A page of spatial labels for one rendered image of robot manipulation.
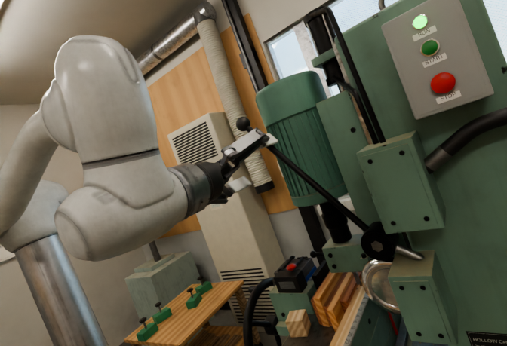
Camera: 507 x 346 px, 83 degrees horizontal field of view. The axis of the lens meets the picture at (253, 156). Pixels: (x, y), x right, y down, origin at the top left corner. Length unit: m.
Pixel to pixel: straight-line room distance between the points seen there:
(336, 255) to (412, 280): 0.26
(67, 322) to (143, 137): 0.62
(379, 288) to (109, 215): 0.52
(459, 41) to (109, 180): 0.50
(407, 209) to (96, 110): 0.47
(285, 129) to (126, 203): 0.42
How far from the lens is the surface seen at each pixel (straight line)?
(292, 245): 2.49
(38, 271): 0.93
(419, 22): 0.52
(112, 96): 0.39
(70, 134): 0.42
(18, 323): 3.46
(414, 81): 0.51
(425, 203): 0.52
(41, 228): 0.92
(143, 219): 0.40
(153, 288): 2.84
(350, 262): 0.79
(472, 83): 0.51
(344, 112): 0.64
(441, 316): 0.60
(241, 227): 2.28
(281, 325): 0.96
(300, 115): 0.67
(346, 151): 0.65
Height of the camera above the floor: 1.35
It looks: level
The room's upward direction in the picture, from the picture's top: 20 degrees counter-clockwise
